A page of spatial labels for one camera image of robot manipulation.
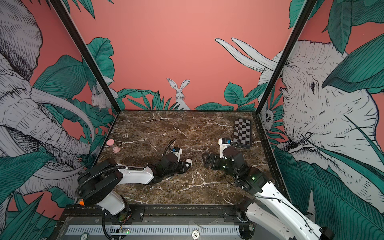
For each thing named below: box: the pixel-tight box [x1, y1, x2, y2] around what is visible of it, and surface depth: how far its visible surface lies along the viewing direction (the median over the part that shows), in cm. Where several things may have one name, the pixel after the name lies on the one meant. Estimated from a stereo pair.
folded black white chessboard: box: [232, 118, 252, 150], surface depth 106 cm
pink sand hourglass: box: [106, 138, 121, 153], surface depth 97 cm
